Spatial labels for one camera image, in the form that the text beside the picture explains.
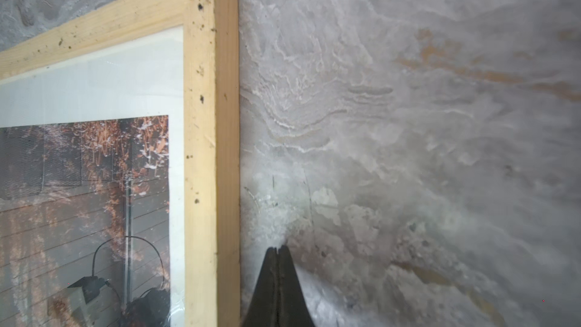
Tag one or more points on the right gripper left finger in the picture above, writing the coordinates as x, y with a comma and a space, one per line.
263, 309

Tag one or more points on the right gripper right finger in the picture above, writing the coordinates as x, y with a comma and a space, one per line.
292, 307

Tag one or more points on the white photo mat board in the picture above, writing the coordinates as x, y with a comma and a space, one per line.
143, 77

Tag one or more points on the light wooden picture frame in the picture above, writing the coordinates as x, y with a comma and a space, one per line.
211, 128

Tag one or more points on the autumn forest photo print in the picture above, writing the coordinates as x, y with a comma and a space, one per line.
85, 223

